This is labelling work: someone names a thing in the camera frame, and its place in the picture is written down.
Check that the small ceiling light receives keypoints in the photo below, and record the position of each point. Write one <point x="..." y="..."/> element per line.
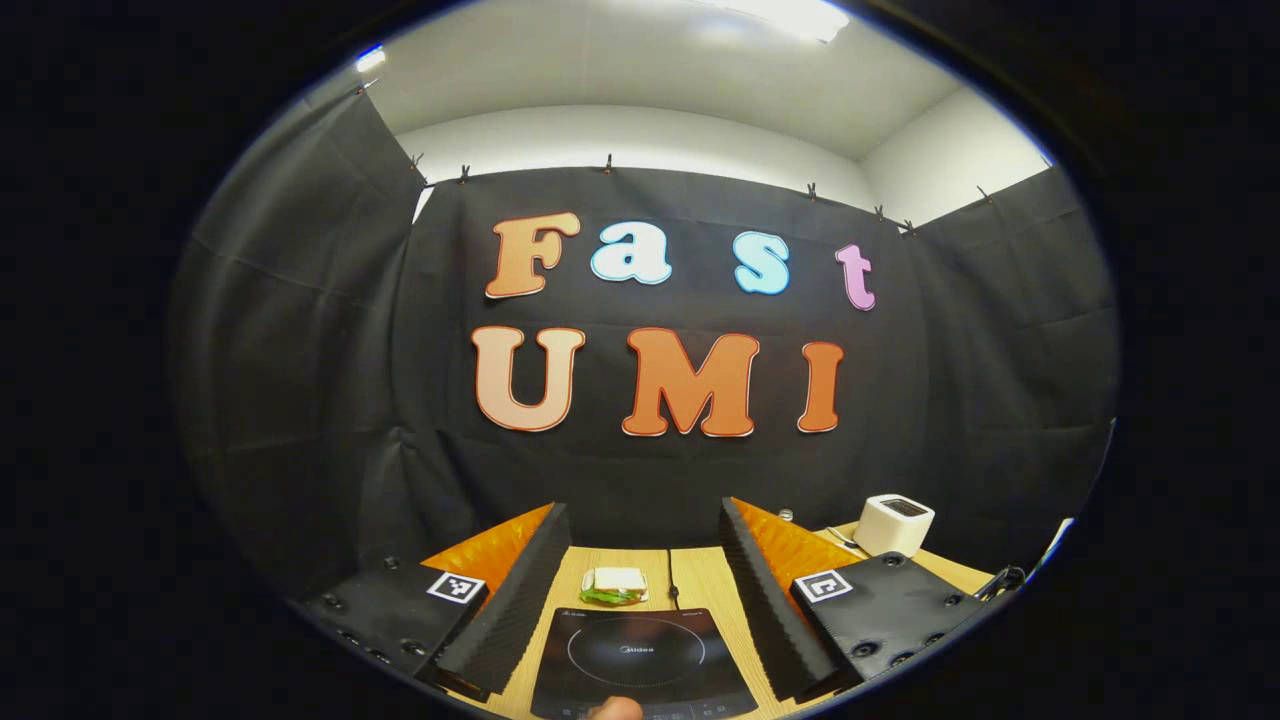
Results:
<point x="370" y="58"/>

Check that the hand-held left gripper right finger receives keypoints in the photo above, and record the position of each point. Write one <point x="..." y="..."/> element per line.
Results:
<point x="765" y="610"/>

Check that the white toaster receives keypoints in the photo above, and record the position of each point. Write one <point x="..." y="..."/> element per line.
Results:
<point x="893" y="525"/>

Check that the black induction cooktop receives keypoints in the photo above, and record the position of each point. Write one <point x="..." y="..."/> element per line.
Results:
<point x="640" y="660"/>

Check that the sandwich with green lettuce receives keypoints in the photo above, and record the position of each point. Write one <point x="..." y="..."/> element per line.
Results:
<point x="615" y="583"/>

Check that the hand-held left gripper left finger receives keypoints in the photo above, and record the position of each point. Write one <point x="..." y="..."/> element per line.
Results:
<point x="520" y="600"/>

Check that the row of black cloth clips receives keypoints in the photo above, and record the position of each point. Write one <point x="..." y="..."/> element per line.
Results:
<point x="607" y="164"/>

